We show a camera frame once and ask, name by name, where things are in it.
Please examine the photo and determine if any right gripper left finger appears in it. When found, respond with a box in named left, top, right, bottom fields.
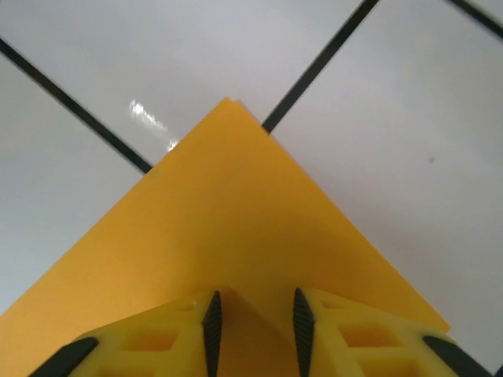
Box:
left=29, top=289, right=224, bottom=377

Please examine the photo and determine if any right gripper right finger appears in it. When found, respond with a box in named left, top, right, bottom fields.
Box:
left=292, top=287, right=493, bottom=377

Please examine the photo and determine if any yellow paper sheet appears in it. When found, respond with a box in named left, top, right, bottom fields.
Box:
left=0, top=97, right=451, bottom=377

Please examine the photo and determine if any white grid-lined mat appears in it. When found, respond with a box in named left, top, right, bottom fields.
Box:
left=0, top=0, right=503, bottom=377

